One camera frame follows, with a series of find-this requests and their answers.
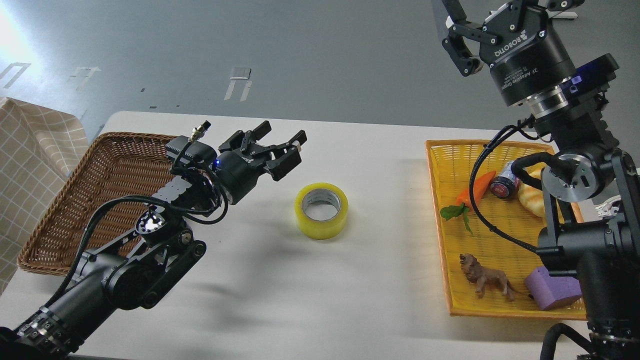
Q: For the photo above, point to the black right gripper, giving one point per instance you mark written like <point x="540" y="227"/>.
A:
<point x="520" y="45"/>

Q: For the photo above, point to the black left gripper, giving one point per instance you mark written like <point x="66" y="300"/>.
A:
<point x="240" y="164"/>

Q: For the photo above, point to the yellow tape roll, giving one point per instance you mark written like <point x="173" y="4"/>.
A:
<point x="321" y="210"/>

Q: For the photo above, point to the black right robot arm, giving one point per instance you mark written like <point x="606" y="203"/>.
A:
<point x="590" y="188"/>

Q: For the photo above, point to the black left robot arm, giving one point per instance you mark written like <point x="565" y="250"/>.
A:
<point x="158" y="248"/>

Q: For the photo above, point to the small soda can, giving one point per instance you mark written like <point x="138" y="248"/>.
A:
<point x="506" y="184"/>

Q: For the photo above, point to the brown wicker basket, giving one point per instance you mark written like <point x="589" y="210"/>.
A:
<point x="117" y="164"/>

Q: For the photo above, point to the yellow plastic basket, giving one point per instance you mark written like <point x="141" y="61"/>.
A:
<point x="450" y="163"/>

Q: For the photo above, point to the toy croissant bread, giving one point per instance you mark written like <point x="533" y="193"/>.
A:
<point x="531" y="199"/>

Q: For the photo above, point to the beige checkered cloth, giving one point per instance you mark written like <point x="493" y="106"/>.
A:
<point x="39" y="148"/>

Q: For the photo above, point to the brown toy lion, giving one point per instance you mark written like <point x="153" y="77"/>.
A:
<point x="479" y="275"/>

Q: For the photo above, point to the purple foam block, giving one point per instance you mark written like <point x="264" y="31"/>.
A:
<point x="552" y="292"/>

